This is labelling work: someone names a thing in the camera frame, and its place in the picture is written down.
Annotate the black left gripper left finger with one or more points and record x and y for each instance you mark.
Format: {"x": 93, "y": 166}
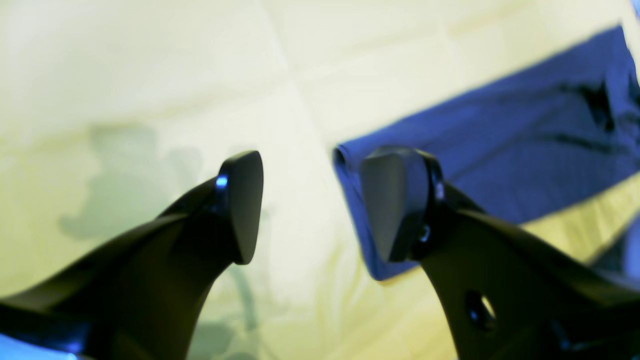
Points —
{"x": 139, "y": 295}

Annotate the yellow table cloth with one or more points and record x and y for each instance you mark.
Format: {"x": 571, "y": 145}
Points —
{"x": 111, "y": 109}

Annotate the blue-grey T-shirt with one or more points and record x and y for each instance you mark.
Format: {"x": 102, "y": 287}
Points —
{"x": 525, "y": 146}

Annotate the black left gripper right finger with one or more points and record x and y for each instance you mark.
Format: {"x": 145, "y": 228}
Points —
{"x": 506, "y": 294}

